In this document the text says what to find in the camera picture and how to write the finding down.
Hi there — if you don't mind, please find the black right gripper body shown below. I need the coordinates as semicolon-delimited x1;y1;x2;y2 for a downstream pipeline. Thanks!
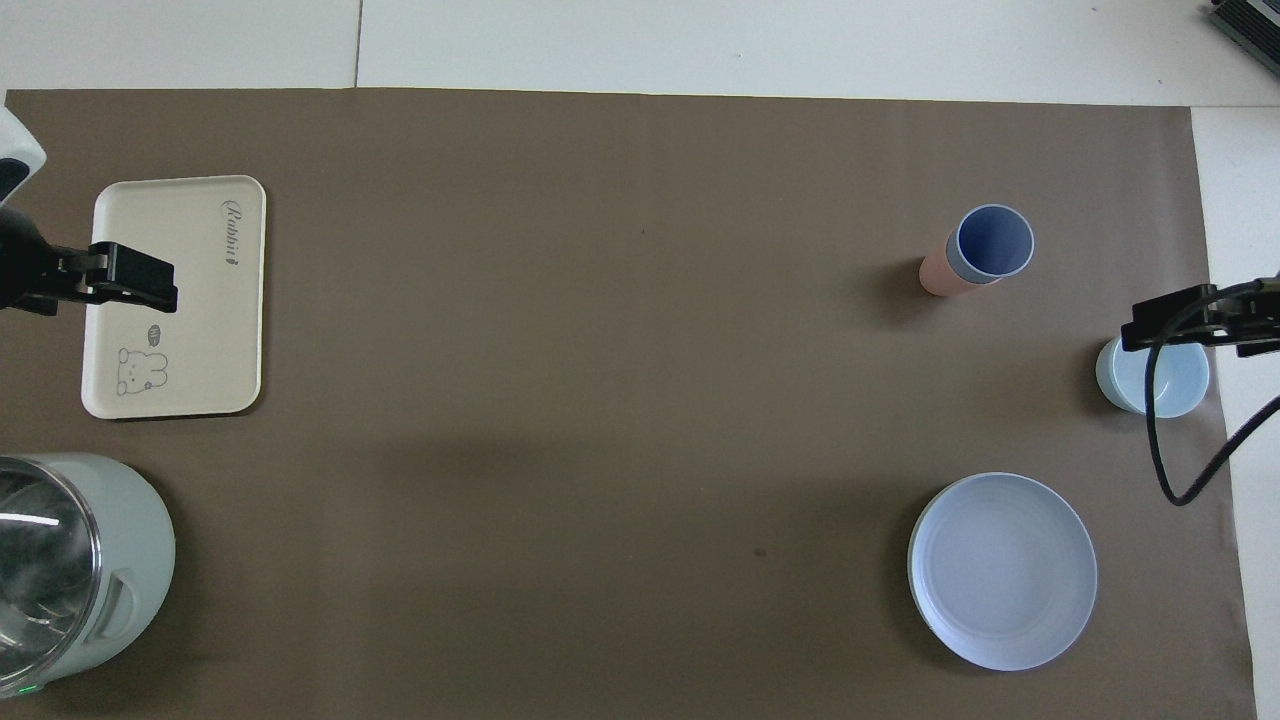
1240;275;1280;358

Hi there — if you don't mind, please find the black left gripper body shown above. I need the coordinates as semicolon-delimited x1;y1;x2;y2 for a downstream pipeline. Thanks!
0;205;63;316

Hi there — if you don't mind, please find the blue ribbed cup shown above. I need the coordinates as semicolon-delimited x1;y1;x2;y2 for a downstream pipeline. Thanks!
945;204;1036;286

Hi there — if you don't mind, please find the pink cup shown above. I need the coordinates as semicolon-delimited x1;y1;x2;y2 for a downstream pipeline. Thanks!
919;250;1001;298

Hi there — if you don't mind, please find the cream rabbit print tray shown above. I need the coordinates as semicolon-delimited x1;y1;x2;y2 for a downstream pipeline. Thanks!
80;175;268;420

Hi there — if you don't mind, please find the light blue bowl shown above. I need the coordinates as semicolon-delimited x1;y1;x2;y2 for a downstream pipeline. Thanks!
1094;335;1211;419

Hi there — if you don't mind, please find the mint green electric pot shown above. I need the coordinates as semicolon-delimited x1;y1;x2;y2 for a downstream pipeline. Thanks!
0;453;177;698

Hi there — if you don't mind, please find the grey ridged device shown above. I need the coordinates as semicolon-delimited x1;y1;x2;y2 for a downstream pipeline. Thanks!
1205;0;1280;63

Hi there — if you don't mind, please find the glass pot lid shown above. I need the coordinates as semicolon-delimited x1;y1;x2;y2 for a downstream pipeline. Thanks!
0;458;104;681

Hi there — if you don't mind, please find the pale blue plate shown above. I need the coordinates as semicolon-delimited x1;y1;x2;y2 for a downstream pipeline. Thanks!
907;472;1099;672

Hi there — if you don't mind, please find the brown paper table mat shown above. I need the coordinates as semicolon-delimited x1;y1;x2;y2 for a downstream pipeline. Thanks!
0;88;1259;720

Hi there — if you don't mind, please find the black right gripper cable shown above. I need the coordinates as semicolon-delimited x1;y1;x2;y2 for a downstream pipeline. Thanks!
1145;283;1280;507

